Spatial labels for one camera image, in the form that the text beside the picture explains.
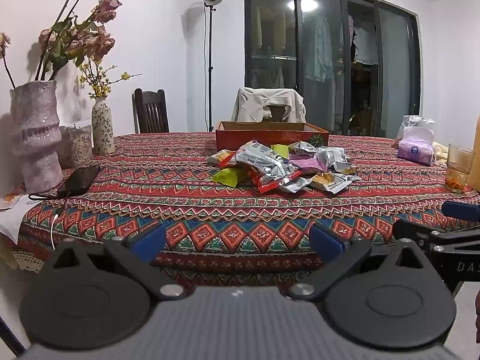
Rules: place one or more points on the small floral ceramic vase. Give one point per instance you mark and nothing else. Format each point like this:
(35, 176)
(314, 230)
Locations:
(103, 131)

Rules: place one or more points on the black smartphone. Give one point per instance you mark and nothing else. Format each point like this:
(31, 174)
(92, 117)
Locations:
(78, 182)

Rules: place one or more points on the pile of snack packets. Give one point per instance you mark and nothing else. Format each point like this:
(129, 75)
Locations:
(262, 165)

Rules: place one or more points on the black framed sliding glass door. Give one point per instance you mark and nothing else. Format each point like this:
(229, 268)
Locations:
(393, 63)

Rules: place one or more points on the large mottled pink vase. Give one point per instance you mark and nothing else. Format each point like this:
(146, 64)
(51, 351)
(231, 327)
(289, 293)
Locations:
(35, 138)

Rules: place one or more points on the white lace cloth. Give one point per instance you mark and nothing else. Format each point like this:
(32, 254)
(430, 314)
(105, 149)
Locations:
(18, 260)

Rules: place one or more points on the pale green hanging shirt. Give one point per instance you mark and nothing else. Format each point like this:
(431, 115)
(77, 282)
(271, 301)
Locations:
(318, 48)

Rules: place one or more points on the beige jacket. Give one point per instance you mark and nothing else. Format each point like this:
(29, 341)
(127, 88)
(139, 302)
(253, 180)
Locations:
(255, 105)

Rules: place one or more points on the glass cup with orange berries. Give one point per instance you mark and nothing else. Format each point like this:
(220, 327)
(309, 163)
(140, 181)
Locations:
(459, 172)

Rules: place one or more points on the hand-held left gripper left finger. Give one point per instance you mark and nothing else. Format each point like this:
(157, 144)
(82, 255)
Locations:
(150, 240)

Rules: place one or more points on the brown chair under jacket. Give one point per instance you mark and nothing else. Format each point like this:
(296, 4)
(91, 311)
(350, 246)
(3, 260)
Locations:
(277, 114)

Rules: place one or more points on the clear plastic bag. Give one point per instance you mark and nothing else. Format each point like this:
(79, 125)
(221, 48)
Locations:
(420, 122)

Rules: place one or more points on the white hanging garment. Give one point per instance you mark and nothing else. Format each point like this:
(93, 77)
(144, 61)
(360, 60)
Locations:
(365, 45)

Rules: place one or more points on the clear jar with plastic lid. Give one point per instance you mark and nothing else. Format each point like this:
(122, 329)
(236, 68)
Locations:
(77, 146)

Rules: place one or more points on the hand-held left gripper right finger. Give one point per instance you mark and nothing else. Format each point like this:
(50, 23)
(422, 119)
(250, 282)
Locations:
(324, 242)

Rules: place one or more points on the yellow flower branches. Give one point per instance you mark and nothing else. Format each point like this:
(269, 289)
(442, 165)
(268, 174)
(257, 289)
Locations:
(98, 90)

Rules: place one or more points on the red cardboard box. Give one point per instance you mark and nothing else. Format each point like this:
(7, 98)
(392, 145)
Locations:
(240, 138)

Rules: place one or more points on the pale yellow bag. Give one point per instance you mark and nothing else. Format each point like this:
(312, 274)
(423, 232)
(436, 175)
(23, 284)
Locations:
(441, 153)

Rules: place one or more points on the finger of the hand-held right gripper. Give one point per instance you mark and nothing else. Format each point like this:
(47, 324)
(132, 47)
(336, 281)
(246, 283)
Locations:
(461, 210)
(416, 232)

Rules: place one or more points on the dried pink rose bouquet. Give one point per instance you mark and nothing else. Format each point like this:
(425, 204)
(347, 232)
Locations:
(107, 5)

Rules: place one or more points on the purple tissue pack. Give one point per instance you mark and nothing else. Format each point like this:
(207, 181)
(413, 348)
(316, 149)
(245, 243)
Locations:
(412, 150)

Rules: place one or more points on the white paper sheet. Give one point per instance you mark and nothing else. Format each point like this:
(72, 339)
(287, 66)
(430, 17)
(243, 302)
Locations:
(13, 219)

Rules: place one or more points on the dark wooden chair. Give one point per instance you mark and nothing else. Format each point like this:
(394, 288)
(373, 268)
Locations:
(150, 112)

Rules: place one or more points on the orange bottle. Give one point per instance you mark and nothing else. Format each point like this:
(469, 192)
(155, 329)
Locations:
(475, 150)

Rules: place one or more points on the red patterned tablecloth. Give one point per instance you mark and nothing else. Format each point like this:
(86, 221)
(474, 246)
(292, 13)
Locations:
(225, 213)

